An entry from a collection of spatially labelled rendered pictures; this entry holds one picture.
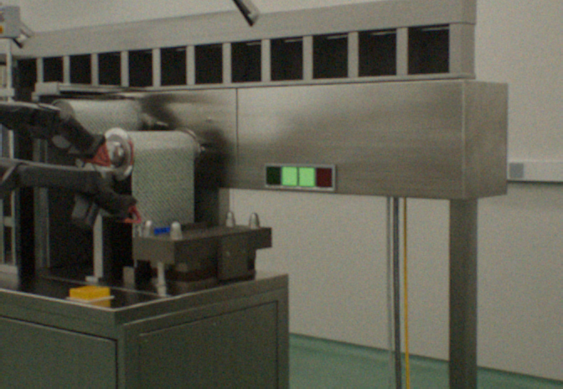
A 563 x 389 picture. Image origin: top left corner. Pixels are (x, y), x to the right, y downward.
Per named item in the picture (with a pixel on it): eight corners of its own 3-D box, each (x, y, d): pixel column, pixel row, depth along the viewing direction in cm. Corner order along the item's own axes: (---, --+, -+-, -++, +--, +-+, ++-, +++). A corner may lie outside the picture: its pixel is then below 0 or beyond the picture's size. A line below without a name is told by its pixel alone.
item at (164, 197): (132, 239, 251) (131, 172, 250) (193, 230, 269) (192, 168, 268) (134, 239, 251) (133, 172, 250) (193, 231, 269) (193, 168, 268)
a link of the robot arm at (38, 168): (23, 162, 193) (-21, 153, 196) (18, 188, 193) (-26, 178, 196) (111, 173, 235) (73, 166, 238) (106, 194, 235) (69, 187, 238)
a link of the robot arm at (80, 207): (101, 173, 231) (71, 168, 233) (85, 215, 227) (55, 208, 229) (116, 194, 242) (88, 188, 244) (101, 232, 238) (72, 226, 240)
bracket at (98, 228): (85, 280, 253) (83, 171, 252) (102, 277, 258) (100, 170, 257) (96, 282, 250) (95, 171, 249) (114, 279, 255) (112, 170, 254)
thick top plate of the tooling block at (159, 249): (132, 258, 246) (131, 236, 245) (231, 243, 277) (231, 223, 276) (174, 264, 236) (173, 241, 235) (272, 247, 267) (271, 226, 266)
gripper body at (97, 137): (96, 157, 241) (79, 140, 236) (71, 157, 247) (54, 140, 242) (108, 137, 244) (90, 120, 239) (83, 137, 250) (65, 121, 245)
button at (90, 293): (69, 298, 227) (69, 288, 226) (91, 294, 232) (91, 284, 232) (87, 302, 222) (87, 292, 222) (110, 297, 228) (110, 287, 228)
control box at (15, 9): (-8, 38, 289) (-9, 6, 288) (12, 39, 293) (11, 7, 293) (1, 36, 284) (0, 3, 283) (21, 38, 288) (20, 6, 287)
